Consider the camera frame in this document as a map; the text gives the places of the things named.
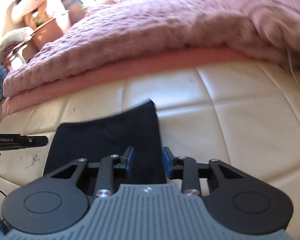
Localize brown cardboard box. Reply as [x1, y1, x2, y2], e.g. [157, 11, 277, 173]
[24, 0, 73, 51]

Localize dark navy pants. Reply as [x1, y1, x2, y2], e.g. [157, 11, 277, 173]
[43, 99, 167, 186]

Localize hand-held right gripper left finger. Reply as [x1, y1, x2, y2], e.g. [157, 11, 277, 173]
[51, 146, 135, 197]

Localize salmon pink bed sheet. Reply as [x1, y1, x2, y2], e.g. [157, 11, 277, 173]
[2, 45, 257, 117]

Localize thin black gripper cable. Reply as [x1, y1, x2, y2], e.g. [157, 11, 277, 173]
[0, 187, 11, 232]

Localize white cloth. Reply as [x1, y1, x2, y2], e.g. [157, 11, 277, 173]
[0, 27, 33, 68]

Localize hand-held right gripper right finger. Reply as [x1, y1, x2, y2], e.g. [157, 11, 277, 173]
[162, 147, 243, 197]

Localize pink fluffy blanket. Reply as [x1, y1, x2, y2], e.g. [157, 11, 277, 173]
[2, 0, 300, 98]

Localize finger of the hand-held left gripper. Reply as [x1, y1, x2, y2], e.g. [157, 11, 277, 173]
[20, 135, 49, 148]

